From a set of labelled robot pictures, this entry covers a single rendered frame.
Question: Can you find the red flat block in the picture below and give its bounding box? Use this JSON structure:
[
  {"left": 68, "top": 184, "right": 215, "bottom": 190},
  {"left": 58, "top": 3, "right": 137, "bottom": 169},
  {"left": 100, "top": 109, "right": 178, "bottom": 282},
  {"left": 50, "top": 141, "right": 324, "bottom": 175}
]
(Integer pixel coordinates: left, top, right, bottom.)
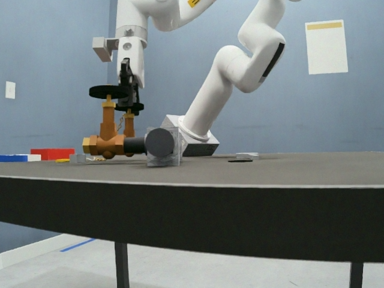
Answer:
[{"left": 31, "top": 148, "right": 75, "bottom": 160}]

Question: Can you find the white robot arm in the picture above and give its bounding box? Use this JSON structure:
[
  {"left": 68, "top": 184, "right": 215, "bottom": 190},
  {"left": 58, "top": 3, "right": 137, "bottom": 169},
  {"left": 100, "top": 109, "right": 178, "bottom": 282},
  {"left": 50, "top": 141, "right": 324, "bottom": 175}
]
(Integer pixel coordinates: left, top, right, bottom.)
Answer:
[{"left": 92, "top": 0, "right": 286, "bottom": 141}]

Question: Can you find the grey hex nut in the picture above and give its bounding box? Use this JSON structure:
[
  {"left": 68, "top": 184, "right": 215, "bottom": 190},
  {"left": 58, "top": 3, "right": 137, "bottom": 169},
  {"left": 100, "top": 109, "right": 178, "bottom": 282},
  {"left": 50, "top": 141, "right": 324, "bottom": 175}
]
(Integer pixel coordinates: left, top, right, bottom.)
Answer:
[{"left": 70, "top": 154, "right": 86, "bottom": 163}]

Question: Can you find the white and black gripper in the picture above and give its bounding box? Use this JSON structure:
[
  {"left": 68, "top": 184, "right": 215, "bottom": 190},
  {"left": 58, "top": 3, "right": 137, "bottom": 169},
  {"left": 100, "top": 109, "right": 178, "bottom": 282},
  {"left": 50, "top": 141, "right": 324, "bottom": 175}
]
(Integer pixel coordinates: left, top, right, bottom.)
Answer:
[{"left": 115, "top": 36, "right": 147, "bottom": 107}]

